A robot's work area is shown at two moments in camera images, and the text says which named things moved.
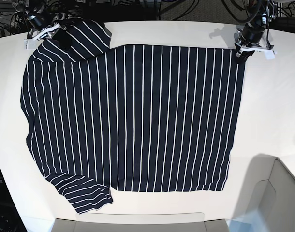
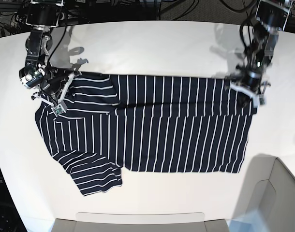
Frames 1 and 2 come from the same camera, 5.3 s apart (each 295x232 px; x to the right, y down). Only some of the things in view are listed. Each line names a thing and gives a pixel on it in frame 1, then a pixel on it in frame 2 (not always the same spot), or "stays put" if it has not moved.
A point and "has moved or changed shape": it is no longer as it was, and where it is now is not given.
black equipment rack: [6, 217] stays put
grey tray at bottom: [173, 222] stays put
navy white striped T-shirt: [136, 118] has moved or changed shape
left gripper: [40, 21] to [54, 81]
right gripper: [251, 33] to [249, 75]
